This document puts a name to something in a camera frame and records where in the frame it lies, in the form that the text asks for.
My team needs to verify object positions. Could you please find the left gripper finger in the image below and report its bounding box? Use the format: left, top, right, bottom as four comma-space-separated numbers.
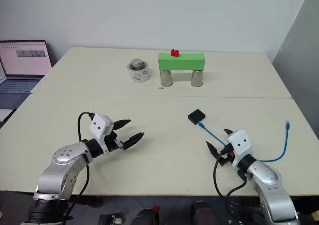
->
122, 132, 145, 150
113, 119, 132, 132

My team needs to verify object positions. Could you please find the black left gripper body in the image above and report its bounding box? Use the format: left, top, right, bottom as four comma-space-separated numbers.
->
104, 130, 125, 153

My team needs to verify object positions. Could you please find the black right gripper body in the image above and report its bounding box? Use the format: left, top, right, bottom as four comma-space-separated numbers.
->
216, 145, 235, 166

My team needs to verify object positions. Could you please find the small black box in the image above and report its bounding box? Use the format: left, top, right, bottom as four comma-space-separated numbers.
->
187, 108, 207, 125

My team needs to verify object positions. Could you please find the white tape roll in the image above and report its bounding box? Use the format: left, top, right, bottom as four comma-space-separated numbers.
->
127, 59, 152, 84

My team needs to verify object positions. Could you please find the dark rounded shape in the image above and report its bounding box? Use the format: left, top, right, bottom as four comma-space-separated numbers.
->
191, 200, 213, 225
130, 208, 160, 225

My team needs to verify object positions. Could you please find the grey metal cylinder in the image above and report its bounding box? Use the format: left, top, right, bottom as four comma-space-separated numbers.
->
131, 58, 147, 71

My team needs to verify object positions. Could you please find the steel cup upside down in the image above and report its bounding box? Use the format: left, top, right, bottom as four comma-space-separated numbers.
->
190, 70, 204, 87
159, 69, 174, 87

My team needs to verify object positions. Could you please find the black and white floor device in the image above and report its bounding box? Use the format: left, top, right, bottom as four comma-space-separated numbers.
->
98, 213, 123, 225

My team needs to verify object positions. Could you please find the green rectangular block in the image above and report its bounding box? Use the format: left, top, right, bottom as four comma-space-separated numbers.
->
157, 52, 206, 71

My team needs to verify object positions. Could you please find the open laptop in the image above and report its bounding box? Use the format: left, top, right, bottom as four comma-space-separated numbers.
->
0, 40, 53, 123

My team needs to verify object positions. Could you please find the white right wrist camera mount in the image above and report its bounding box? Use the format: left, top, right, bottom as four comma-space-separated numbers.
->
228, 130, 251, 169

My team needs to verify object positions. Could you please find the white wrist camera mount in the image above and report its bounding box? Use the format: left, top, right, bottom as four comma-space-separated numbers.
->
228, 130, 251, 169
89, 113, 115, 154

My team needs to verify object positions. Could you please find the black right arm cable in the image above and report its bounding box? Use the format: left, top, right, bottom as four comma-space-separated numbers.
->
213, 145, 250, 222

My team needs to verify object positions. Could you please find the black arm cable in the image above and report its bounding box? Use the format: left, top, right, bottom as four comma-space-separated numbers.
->
65, 111, 96, 221
213, 145, 250, 222

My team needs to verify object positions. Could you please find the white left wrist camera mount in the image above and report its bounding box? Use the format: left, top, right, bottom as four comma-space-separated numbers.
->
89, 113, 115, 154

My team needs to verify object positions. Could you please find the blue cable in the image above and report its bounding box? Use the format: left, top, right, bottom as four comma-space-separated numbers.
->
198, 121, 292, 163

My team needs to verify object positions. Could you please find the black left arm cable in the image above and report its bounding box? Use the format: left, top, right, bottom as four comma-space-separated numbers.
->
65, 111, 96, 221

